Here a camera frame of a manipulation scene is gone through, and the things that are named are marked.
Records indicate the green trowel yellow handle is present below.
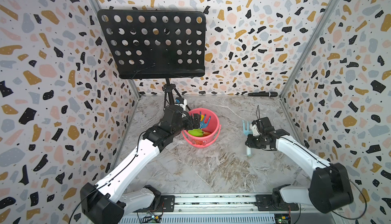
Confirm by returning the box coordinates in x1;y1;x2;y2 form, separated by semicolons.
187;128;211;137

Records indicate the teal rake yellow handle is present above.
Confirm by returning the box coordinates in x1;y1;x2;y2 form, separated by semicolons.
200;111;211;126

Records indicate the light blue toy rake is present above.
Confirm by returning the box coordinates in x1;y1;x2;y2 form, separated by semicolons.
242;120;253;157

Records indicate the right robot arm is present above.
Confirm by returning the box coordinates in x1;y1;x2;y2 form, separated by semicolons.
243;117;354;213

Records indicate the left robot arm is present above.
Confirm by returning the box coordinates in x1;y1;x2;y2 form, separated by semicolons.
80;105;201;224

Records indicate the pink plastic bucket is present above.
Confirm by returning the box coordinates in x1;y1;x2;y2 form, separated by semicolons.
182;108;222;148

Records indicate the black microphone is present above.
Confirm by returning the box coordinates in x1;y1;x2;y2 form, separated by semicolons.
248;91;278;97

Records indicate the black perforated music stand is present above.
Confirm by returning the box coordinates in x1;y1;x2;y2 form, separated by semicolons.
97;9;207;105

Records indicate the right circuit board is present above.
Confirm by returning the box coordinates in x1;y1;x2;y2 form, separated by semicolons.
275;214;291;224

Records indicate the circuit board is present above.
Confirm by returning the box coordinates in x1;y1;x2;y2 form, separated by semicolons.
275;214;291;224
137;214;163;224

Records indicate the left circuit board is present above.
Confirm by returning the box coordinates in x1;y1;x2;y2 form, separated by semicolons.
137;214;163;224

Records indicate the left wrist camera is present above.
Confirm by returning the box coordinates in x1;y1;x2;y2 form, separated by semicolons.
175;97;187;111

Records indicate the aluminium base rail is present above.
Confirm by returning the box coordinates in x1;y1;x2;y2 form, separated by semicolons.
82;191;346;224

